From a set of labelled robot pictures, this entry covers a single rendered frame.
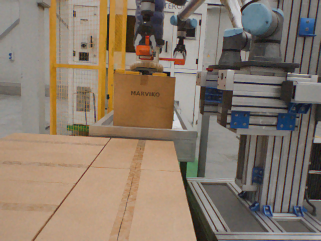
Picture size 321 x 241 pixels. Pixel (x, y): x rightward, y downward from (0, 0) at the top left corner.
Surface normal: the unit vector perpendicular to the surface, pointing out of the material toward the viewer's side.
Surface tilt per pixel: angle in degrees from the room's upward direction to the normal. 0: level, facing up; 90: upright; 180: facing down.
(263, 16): 97
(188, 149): 90
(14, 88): 90
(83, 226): 0
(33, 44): 90
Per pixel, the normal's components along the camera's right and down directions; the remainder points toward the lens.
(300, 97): 0.11, 0.17
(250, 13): -0.54, 0.22
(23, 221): 0.06, -0.98
